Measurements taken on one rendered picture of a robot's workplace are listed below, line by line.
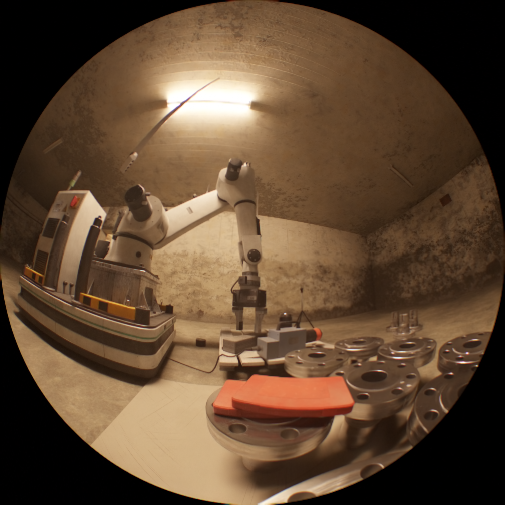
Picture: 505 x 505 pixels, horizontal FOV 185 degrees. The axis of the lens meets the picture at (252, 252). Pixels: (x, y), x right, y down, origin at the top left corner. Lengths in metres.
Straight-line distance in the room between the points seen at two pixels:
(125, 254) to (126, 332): 0.54
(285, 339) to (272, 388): 0.67
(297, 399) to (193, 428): 0.42
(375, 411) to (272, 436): 0.20
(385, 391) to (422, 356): 0.25
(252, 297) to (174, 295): 2.99
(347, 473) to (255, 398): 0.20
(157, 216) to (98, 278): 0.60
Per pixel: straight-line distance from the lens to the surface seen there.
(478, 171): 6.02
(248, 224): 1.28
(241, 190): 1.37
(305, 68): 2.55
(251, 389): 0.33
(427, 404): 0.38
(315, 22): 2.66
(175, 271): 3.98
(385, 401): 0.38
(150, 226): 1.11
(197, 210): 1.50
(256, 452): 0.29
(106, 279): 1.14
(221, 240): 4.06
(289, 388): 0.33
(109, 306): 0.88
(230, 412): 0.32
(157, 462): 0.55
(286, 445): 0.28
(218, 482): 0.50
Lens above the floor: 0.47
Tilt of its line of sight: 19 degrees up
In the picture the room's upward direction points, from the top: 2 degrees clockwise
